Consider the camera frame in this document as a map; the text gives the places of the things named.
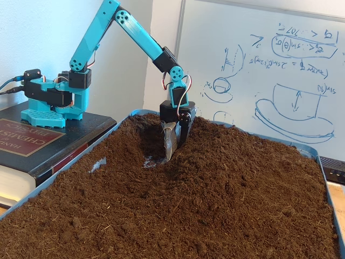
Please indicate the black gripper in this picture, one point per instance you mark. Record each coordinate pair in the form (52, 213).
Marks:
(168, 110)

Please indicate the brown soil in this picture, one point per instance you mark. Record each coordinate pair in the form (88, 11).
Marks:
(215, 202)

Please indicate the teal five-joint robot arm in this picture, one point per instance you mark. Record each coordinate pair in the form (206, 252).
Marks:
(91, 40)

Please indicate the black chemistry physics handbook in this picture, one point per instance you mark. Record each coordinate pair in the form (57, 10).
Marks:
(81, 129)

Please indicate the whiteboard with blue drawings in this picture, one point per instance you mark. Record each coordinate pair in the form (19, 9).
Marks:
(269, 81)

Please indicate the blue plastic tray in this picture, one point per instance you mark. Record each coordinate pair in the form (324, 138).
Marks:
(310, 149)

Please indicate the black vented electronic box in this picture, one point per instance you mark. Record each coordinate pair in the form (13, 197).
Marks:
(334, 170)

